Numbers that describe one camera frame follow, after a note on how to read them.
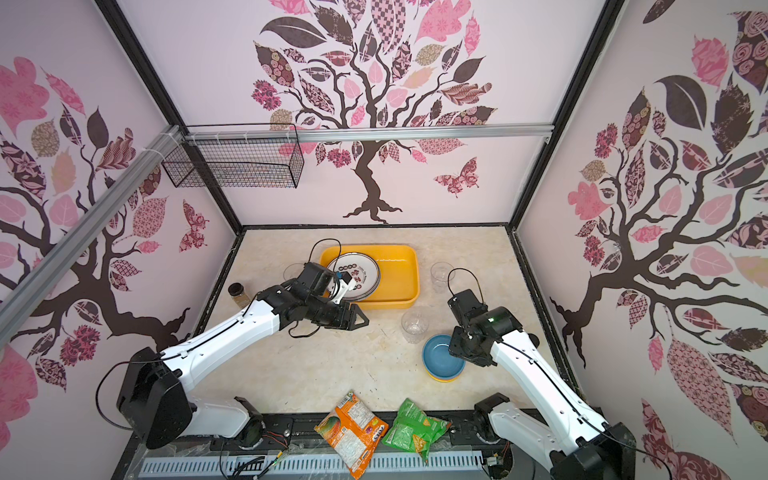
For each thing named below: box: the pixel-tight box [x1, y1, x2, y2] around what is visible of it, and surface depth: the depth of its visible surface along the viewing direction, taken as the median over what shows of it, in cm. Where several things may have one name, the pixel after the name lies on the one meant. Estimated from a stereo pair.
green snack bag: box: [382, 398, 452, 463], surface depth 71 cm
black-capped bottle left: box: [228, 282, 251, 309], surface depth 94 cm
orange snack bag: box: [314, 390, 389, 480], surface depth 73 cm
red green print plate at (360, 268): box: [328, 252, 380, 301], surface depth 106 cm
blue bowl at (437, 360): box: [422, 334, 466, 379], surface depth 80 cm
